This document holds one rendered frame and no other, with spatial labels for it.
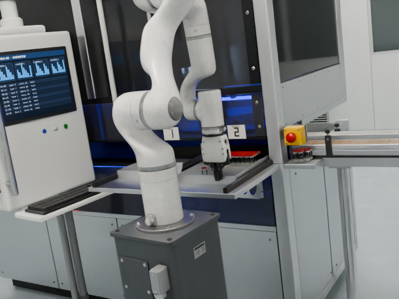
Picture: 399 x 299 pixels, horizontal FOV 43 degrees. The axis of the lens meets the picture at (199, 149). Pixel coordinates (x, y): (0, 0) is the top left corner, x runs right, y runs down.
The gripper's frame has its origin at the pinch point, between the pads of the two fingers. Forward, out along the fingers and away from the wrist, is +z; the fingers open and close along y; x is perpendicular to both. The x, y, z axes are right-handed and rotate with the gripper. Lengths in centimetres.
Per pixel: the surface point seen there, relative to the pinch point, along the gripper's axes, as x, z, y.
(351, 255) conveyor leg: -48, 47, -34
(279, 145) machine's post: -31.1, -4.7, -11.8
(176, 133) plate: -31, -11, 38
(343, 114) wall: -493, 47, 96
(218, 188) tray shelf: 3.0, 4.2, -1.4
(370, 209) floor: -227, 85, 2
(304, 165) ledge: -31.4, 3.7, -21.6
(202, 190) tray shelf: 6.5, 4.4, 3.7
